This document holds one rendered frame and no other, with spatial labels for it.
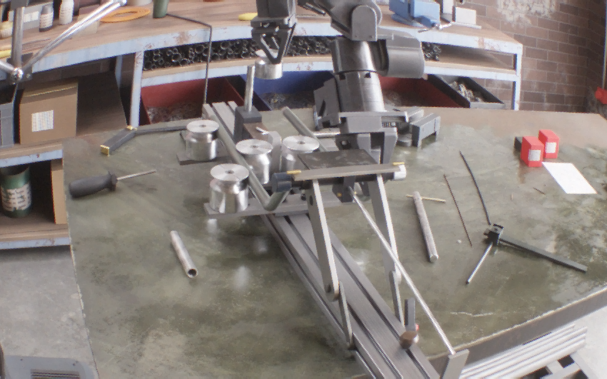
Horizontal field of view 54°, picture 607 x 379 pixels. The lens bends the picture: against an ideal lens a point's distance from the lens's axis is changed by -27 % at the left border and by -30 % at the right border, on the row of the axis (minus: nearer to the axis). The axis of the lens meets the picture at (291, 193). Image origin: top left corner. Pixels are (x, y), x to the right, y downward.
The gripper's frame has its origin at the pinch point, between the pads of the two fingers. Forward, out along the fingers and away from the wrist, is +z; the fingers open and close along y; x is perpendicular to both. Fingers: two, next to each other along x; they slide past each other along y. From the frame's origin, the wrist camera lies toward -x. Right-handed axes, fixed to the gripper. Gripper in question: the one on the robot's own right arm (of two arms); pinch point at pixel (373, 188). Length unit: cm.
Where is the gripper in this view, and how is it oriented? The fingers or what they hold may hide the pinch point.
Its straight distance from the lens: 99.3
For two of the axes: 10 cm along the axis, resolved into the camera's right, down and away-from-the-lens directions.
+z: 1.1, 9.9, -0.3
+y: -9.4, 0.9, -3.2
